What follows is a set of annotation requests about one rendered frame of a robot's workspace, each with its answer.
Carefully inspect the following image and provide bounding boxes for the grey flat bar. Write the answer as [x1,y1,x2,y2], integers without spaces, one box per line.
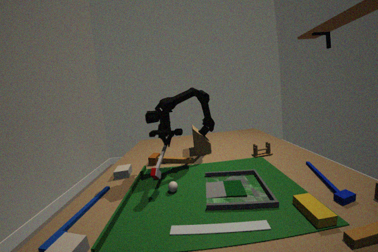
[170,220,271,235]

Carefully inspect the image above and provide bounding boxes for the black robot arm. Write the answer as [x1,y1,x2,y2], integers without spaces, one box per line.
[145,87,215,138]

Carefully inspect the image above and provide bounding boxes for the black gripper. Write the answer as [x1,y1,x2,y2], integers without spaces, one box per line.
[149,120,183,147]

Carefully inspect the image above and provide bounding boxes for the white golf ball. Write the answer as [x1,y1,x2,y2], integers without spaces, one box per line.
[168,181,178,192]

